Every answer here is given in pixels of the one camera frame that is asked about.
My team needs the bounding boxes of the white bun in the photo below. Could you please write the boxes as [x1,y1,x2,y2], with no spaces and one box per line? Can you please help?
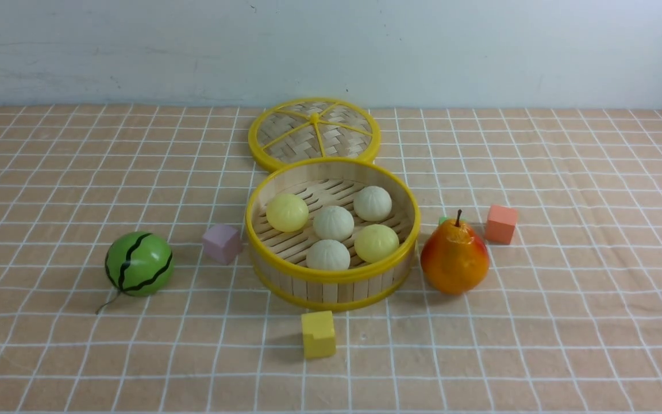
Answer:
[306,239,351,271]
[312,205,355,242]
[353,186,393,223]

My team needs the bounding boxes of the yellow bun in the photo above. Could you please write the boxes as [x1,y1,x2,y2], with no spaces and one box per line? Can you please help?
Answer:
[354,224,399,263]
[265,193,309,232]

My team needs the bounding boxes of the yellow bun front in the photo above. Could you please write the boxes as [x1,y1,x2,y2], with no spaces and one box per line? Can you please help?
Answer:
[354,224,399,263]

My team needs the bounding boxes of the bamboo steamer tray yellow rim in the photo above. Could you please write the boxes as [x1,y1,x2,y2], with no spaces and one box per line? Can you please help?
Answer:
[245,158,421,312]

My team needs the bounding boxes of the woven steamer lid yellow rim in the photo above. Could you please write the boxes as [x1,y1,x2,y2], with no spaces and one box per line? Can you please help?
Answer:
[248,97,382,172]

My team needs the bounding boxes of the purple cube block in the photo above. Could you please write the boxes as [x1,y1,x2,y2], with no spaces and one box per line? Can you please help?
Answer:
[202,224,242,265]

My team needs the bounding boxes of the yellow cube block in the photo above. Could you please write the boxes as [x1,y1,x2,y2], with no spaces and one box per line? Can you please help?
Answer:
[301,310,337,359]

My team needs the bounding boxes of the orange toy pear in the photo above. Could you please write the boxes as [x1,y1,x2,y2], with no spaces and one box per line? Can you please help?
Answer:
[420,209,490,296]

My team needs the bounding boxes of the orange cube block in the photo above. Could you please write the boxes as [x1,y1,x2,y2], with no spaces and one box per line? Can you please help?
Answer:
[484,205,518,246]

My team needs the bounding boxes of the green toy watermelon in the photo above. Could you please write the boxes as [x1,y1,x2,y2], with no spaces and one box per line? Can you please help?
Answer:
[95,231,175,314]

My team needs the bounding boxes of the checkered peach tablecloth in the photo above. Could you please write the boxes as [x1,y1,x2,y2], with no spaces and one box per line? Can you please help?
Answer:
[0,105,662,413]

